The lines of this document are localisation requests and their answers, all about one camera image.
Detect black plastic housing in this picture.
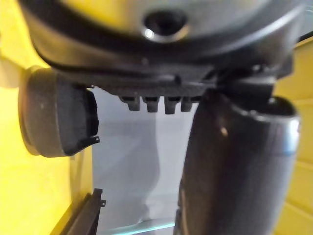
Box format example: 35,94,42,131
58,188,107,235
18,65,101,158

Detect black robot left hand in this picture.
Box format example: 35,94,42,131
21,0,313,235

